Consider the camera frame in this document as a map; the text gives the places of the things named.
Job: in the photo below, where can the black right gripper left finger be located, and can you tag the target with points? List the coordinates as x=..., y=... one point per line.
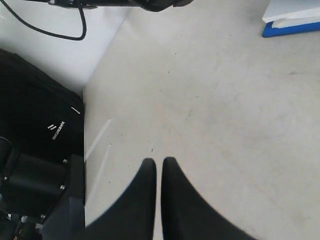
x=132, y=216

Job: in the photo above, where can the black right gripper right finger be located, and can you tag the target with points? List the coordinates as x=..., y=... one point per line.
x=185, y=215

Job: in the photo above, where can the blue notebook folder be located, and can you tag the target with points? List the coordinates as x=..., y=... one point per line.
x=289, y=17

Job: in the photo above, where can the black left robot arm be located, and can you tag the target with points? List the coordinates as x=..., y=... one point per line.
x=148, y=5

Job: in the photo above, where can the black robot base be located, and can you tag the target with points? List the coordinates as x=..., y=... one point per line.
x=42, y=171

